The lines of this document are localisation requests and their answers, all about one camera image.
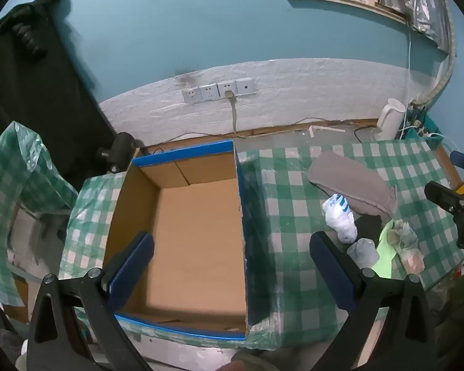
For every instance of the pale patterned sock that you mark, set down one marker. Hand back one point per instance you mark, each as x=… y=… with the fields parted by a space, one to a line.
x=404 y=235

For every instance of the black round knob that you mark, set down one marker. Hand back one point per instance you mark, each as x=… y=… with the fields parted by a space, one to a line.
x=120 y=150

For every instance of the green checkered plastic sheet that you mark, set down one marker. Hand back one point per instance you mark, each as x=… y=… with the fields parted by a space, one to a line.
x=19 y=162

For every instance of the blue plastic basket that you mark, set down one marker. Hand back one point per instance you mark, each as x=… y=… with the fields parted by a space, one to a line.
x=429 y=125

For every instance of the black hanging cloth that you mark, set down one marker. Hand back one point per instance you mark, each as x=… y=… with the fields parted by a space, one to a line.
x=42 y=85

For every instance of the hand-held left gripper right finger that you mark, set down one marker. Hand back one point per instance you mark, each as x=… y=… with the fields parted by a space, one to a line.
x=332 y=270

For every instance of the large grey sock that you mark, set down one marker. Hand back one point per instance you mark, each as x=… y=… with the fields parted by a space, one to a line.
x=348 y=181

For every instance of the blue-edged cardboard box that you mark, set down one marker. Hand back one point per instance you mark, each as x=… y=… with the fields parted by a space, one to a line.
x=197 y=239

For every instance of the black sock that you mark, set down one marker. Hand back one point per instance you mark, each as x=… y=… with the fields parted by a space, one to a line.
x=367 y=226

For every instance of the white electric kettle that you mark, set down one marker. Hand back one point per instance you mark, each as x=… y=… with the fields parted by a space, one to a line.
x=388 y=119

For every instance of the white wall socket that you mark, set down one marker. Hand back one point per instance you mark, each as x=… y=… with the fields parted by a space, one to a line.
x=245 y=85
x=190 y=94
x=208 y=92
x=222 y=86

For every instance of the light green paper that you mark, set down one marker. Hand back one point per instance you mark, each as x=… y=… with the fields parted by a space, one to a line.
x=384 y=257

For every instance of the white blue striped sock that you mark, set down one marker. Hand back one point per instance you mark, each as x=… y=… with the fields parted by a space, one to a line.
x=342 y=220

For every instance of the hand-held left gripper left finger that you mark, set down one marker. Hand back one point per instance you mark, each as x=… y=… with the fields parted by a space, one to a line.
x=133 y=266

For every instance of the green checkered tablecloth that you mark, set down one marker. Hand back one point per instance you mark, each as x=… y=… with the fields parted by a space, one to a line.
x=286 y=201

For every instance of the white trim strip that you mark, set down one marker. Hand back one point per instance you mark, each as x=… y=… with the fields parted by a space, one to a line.
x=324 y=128

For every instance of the grey metal frame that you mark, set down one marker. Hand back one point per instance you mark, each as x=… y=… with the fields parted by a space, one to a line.
x=42 y=214

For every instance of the silver foil curtain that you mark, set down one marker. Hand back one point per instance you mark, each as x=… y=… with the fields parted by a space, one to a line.
x=421 y=4

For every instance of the wooden wall shelf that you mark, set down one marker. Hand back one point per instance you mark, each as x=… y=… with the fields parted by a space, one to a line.
x=344 y=0

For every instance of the pink patterned sock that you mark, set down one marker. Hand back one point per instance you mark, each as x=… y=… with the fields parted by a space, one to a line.
x=412 y=261

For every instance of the light grey rolled sock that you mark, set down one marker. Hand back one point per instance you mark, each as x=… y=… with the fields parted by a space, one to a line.
x=362 y=253

